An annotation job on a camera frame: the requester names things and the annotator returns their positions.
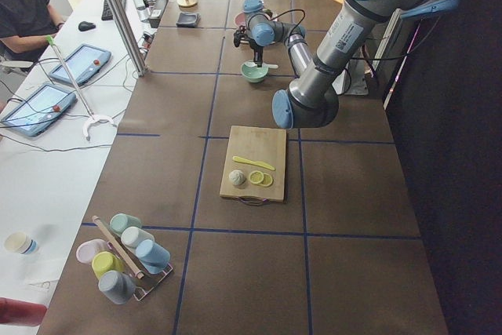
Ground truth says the paper cup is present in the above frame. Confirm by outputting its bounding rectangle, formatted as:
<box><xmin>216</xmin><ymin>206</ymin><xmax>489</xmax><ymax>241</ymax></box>
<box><xmin>4</xmin><ymin>231</ymin><xmax>38</xmax><ymax>255</ymax></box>

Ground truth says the teach pendant tablet near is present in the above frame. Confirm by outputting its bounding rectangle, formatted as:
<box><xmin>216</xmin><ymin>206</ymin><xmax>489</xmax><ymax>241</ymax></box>
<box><xmin>1</xmin><ymin>82</ymin><xmax>77</xmax><ymax>137</ymax></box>

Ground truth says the light blue cup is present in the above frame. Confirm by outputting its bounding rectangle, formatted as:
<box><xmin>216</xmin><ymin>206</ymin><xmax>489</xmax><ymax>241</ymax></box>
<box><xmin>135</xmin><ymin>239</ymin><xmax>171</xmax><ymax>274</ymax></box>

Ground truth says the wooden rack rod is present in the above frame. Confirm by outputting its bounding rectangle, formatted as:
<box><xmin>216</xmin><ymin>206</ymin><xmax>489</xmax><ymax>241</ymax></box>
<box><xmin>92</xmin><ymin>216</ymin><xmax>146</xmax><ymax>279</ymax></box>

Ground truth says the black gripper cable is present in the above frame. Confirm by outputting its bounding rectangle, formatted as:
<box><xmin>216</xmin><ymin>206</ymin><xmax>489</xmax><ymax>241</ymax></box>
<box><xmin>270</xmin><ymin>8</ymin><xmax>308</xmax><ymax>38</ymax></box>

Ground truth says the grey folded cloth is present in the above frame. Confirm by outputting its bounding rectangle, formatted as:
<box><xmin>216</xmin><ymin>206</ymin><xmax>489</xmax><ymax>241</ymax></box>
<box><xmin>176</xmin><ymin>12</ymin><xmax>200</xmax><ymax>28</ymax></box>

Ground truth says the white stick with hook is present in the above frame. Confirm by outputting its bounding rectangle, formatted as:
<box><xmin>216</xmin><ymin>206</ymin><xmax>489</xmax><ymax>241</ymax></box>
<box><xmin>45</xmin><ymin>35</ymin><xmax>116</xmax><ymax>141</ymax></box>

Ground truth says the yellow plastic knife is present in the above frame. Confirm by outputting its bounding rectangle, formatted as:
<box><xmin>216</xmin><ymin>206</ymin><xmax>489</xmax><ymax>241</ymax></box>
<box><xmin>232</xmin><ymin>155</ymin><xmax>276</xmax><ymax>171</ymax></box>

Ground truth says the black computer mouse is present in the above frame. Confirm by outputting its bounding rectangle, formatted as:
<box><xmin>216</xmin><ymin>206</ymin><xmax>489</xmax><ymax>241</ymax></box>
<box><xmin>78</xmin><ymin>21</ymin><xmax>96</xmax><ymax>32</ymax></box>

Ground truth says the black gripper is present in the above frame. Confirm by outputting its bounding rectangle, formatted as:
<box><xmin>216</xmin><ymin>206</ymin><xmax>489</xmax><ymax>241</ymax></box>
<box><xmin>233</xmin><ymin>26</ymin><xmax>263</xmax><ymax>67</ymax></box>

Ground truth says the grey cup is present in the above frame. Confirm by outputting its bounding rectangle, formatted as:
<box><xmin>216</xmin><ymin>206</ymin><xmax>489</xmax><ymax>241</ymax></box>
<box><xmin>98</xmin><ymin>270</ymin><xmax>136</xmax><ymax>304</ymax></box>

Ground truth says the mint green bowl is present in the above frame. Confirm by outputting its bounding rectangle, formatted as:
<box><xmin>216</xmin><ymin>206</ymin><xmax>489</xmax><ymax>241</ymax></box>
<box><xmin>241</xmin><ymin>65</ymin><xmax>269</xmax><ymax>83</ymax></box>

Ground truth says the white plastic spoon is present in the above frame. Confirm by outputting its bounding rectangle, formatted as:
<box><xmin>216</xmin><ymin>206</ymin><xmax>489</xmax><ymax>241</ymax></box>
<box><xmin>242</xmin><ymin>61</ymin><xmax>278</xmax><ymax>71</ymax></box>

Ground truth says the teach pendant tablet far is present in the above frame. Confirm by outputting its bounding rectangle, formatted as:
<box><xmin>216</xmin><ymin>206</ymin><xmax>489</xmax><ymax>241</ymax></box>
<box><xmin>65</xmin><ymin>44</ymin><xmax>111</xmax><ymax>87</ymax></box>

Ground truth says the mint green cup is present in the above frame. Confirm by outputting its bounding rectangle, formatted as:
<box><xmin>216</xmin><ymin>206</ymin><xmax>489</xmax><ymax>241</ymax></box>
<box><xmin>109</xmin><ymin>213</ymin><xmax>143</xmax><ymax>236</ymax></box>

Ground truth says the person in black shirt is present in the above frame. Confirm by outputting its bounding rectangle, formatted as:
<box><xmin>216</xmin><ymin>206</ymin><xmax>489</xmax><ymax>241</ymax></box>
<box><xmin>1</xmin><ymin>0</ymin><xmax>65</xmax><ymax>63</ymax></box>

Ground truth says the aluminium frame post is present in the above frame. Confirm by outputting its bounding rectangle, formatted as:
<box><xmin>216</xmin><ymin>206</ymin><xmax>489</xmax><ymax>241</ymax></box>
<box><xmin>107</xmin><ymin>0</ymin><xmax>147</xmax><ymax>77</ymax></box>

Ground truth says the teach pendant tablet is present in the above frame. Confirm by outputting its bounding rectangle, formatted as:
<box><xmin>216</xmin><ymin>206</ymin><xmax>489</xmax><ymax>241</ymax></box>
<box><xmin>65</xmin><ymin>44</ymin><xmax>111</xmax><ymax>87</ymax></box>
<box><xmin>1</xmin><ymin>82</ymin><xmax>77</xmax><ymax>137</ymax></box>

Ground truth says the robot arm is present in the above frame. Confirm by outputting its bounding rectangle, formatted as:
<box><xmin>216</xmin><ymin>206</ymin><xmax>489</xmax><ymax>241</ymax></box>
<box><xmin>235</xmin><ymin>0</ymin><xmax>460</xmax><ymax>129</ymax></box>

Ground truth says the red object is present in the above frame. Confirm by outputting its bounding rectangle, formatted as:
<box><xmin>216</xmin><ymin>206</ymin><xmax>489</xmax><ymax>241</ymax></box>
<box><xmin>1</xmin><ymin>297</ymin><xmax>47</xmax><ymax>327</ymax></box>

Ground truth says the pink cup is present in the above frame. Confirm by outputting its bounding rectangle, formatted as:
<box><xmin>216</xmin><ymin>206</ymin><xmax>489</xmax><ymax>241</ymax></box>
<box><xmin>75</xmin><ymin>239</ymin><xmax>108</xmax><ymax>264</ymax></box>

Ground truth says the yellow cup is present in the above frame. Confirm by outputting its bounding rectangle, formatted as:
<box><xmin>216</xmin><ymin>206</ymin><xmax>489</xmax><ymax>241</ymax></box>
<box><xmin>91</xmin><ymin>251</ymin><xmax>125</xmax><ymax>279</ymax></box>

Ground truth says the white wire cup rack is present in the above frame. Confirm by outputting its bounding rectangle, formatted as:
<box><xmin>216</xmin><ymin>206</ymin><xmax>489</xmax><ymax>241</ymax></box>
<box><xmin>123</xmin><ymin>258</ymin><xmax>173</xmax><ymax>301</ymax></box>

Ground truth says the metal cutting board handle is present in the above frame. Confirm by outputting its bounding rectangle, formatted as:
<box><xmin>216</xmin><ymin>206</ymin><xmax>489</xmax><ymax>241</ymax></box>
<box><xmin>238</xmin><ymin>197</ymin><xmax>269</xmax><ymax>206</ymax></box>

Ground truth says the lemon slice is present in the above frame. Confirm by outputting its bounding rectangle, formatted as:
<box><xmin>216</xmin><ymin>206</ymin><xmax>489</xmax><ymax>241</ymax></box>
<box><xmin>259</xmin><ymin>173</ymin><xmax>274</xmax><ymax>188</ymax></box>
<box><xmin>248</xmin><ymin>170</ymin><xmax>264</xmax><ymax>185</ymax></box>

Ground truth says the wooden cutting board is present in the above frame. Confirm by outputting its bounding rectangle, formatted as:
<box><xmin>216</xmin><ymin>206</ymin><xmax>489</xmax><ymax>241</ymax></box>
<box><xmin>220</xmin><ymin>126</ymin><xmax>287</xmax><ymax>202</ymax></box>

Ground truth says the white cup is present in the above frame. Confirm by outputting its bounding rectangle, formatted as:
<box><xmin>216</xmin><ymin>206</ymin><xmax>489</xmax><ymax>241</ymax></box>
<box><xmin>121</xmin><ymin>226</ymin><xmax>155</xmax><ymax>250</ymax></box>

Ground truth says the pink bowl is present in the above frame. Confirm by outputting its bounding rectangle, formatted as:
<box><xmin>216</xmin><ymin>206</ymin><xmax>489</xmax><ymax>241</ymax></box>
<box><xmin>235</xmin><ymin>13</ymin><xmax>246</xmax><ymax>27</ymax></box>

